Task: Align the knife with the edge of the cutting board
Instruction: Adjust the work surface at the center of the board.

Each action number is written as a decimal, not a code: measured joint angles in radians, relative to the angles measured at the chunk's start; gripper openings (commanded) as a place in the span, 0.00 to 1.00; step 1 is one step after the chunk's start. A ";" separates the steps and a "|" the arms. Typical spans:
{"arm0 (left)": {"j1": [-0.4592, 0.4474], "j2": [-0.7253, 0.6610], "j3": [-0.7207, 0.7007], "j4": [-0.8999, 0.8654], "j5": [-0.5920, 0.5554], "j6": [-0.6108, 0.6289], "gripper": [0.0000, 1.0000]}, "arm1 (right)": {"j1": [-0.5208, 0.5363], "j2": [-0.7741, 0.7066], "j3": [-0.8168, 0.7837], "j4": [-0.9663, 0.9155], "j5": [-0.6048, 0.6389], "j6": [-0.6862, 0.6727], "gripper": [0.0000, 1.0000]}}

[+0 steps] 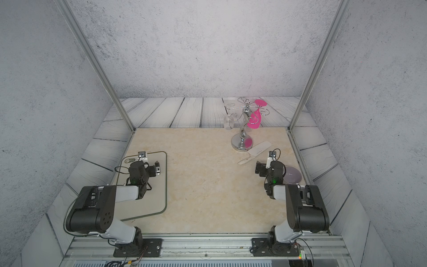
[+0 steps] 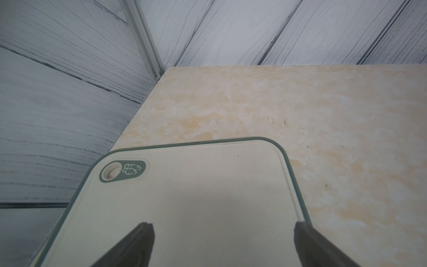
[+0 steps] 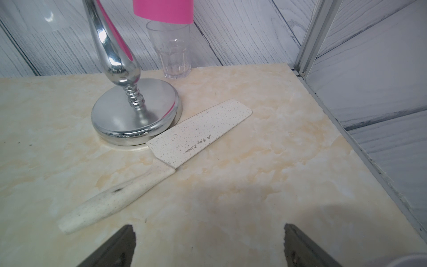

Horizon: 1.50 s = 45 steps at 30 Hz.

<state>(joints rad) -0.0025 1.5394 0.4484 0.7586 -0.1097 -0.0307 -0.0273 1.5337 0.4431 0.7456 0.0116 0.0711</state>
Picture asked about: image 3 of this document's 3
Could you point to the right aluminium frame post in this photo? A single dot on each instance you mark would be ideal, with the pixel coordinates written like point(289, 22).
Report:
point(322, 19)

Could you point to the clear plastic cup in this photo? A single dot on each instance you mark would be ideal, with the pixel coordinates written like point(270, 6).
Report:
point(172, 45)

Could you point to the pink plastic cup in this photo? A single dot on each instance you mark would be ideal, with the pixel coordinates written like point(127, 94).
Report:
point(167, 11)

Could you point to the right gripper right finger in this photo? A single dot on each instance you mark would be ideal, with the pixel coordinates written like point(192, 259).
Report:
point(302, 251)

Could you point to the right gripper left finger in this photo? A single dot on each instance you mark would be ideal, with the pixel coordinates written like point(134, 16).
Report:
point(115, 252)

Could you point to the white speckled ceramic knife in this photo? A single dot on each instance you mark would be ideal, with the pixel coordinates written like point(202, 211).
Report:
point(171, 149)

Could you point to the chrome cup holder stand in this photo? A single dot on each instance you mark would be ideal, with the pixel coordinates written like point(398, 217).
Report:
point(135, 110)

